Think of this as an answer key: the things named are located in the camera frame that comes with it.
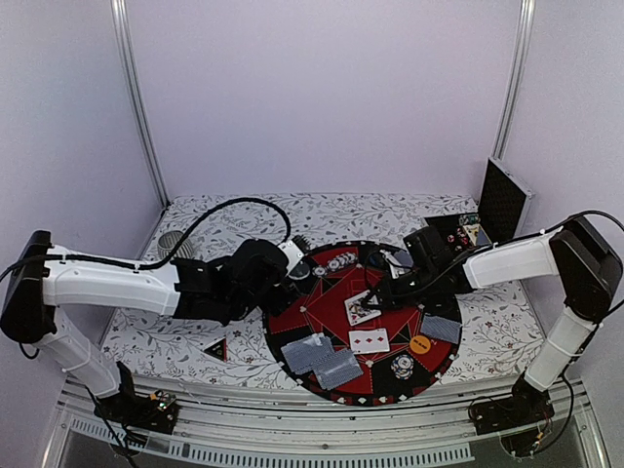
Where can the white blue chip row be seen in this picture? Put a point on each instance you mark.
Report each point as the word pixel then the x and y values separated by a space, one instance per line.
pixel 335 264

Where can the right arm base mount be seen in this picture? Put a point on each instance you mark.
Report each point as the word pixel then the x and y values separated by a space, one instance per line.
pixel 527 426

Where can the three of diamonds card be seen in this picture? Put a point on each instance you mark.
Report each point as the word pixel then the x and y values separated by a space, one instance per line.
pixel 369 342

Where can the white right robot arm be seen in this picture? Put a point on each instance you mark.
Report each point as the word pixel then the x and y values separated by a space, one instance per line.
pixel 571 273

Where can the black dealer button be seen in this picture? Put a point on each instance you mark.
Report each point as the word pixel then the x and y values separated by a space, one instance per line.
pixel 300 272

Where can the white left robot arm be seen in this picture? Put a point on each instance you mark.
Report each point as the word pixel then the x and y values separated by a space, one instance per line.
pixel 47 277

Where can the triangular red black token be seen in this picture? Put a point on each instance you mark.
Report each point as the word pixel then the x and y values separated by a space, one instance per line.
pixel 217 350

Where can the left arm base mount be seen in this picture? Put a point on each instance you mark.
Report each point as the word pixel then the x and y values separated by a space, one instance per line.
pixel 156 413

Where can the aluminium poker chip case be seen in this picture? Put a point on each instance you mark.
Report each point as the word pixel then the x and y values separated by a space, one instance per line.
pixel 500 215

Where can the aluminium front rail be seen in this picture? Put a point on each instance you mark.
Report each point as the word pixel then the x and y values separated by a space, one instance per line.
pixel 232 426

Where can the round red black poker mat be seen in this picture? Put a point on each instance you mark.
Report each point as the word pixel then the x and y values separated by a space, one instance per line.
pixel 318 307

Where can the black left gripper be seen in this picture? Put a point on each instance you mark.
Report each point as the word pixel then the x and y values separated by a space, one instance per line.
pixel 283 302

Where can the queen of hearts card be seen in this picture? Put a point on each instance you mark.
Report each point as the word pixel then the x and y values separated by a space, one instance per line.
pixel 356 314

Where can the blue playing card deck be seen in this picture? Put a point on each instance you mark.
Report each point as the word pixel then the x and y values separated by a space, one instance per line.
pixel 337 369

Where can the orange big blind button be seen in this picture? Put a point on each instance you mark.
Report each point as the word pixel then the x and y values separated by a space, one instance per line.
pixel 420 344

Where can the blue card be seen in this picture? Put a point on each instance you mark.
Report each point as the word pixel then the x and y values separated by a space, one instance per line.
pixel 402 259
pixel 301 355
pixel 441 328

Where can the white blue chip stack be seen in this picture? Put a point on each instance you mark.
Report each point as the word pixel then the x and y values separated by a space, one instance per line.
pixel 402 367

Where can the aluminium frame post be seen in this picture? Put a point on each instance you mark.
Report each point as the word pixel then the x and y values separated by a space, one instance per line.
pixel 123 36
pixel 518 66

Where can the floral patterned tablecloth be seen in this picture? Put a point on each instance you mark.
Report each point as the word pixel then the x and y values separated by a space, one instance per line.
pixel 500 334

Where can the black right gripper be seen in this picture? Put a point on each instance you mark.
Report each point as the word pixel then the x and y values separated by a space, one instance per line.
pixel 389 296

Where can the right aluminium frame post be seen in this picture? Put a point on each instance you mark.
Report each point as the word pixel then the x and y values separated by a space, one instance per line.
pixel 518 66

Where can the striped ceramic mug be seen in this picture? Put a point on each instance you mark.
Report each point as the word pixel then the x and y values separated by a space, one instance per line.
pixel 166 244

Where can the left aluminium frame post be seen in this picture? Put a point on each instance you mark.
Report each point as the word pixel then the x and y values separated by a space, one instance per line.
pixel 123 36

